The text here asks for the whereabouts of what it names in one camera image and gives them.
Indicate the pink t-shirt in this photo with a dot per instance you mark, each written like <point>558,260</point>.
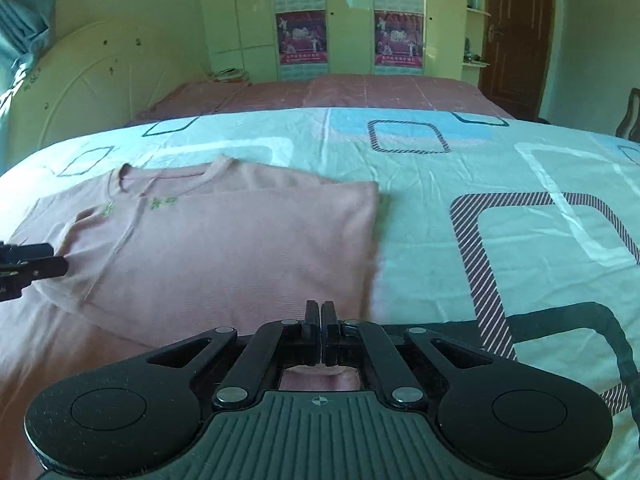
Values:
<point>225,250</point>

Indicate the wooden chair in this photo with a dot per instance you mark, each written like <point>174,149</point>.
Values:
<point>630,115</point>

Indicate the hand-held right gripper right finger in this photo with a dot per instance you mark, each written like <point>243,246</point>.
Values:
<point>329,332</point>

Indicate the brown wooden door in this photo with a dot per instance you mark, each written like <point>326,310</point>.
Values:
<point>520,30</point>

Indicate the light blue patterned bed sheet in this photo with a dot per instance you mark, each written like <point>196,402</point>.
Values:
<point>450,175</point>

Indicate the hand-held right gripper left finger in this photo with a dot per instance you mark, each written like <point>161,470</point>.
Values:
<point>312,332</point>

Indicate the pale green wardrobe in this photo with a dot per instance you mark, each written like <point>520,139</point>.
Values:
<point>350,35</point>

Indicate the blue curtain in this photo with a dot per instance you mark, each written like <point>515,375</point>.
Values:
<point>20,25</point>

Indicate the cream round headboard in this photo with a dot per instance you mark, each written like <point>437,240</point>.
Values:
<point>100,85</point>

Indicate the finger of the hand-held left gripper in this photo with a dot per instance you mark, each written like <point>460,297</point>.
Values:
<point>30,251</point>
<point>42,269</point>

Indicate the pink checked bedspread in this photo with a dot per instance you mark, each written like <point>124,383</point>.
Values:
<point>350,92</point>

